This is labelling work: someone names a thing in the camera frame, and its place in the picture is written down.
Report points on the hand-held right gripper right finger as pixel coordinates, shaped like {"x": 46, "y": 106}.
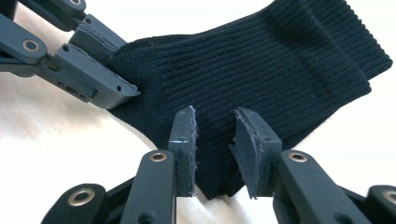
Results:
{"x": 255, "y": 146}

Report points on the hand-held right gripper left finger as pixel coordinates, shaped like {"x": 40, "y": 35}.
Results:
{"x": 183, "y": 149}

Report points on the black sock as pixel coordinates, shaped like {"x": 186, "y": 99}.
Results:
{"x": 358, "y": 40}
{"x": 243, "y": 68}

